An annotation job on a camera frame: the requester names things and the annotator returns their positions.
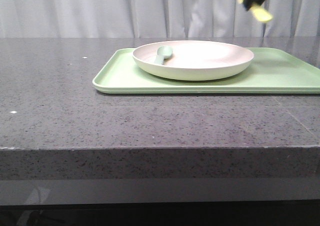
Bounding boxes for yellow plastic fork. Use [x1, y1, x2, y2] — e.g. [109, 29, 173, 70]
[237, 0, 273, 23]

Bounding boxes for white round plate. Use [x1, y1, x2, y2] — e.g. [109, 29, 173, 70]
[132, 40, 255, 81]

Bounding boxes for light green tray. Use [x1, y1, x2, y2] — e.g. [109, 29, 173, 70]
[92, 48, 320, 94]

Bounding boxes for pale green spoon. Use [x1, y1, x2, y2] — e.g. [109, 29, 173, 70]
[154, 46, 173, 65]

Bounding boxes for white curtain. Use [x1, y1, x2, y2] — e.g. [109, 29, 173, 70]
[0, 0, 320, 38]

